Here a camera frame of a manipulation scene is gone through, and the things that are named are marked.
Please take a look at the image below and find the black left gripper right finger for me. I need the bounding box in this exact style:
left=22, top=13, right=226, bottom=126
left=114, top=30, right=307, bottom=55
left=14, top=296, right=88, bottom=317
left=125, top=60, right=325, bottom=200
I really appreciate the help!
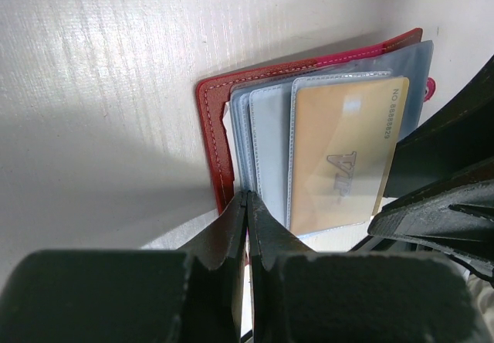
left=246, top=192, right=492, bottom=342

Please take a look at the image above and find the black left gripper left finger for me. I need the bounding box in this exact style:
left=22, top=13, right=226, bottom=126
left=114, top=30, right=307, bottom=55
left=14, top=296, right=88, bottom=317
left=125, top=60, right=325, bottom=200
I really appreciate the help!
left=1, top=192, right=247, bottom=342

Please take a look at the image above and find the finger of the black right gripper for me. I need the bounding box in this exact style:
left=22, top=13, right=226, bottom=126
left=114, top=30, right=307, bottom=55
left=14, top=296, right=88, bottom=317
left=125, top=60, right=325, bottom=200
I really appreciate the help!
left=367, top=180, right=493, bottom=281
left=384, top=59, right=493, bottom=198

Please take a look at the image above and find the gold card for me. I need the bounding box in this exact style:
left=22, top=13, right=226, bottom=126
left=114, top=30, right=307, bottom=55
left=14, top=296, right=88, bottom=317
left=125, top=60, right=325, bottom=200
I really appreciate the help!
left=290, top=76, right=409, bottom=235

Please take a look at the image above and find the red leather card holder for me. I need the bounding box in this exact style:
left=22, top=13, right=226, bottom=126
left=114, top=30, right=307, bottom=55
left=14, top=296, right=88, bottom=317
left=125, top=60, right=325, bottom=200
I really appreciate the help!
left=196, top=28, right=435, bottom=231

